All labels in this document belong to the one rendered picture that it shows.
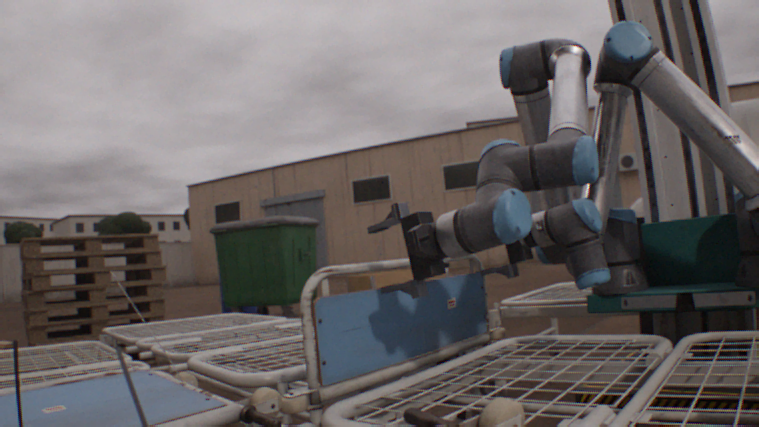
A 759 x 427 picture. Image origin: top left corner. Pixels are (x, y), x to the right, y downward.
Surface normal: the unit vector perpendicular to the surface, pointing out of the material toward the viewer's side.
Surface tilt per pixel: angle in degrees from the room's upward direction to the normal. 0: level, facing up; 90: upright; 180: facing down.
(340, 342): 90
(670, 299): 90
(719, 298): 90
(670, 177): 90
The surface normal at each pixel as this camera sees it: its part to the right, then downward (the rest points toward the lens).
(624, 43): -0.36, -0.14
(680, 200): -0.73, 0.02
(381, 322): 0.74, -0.11
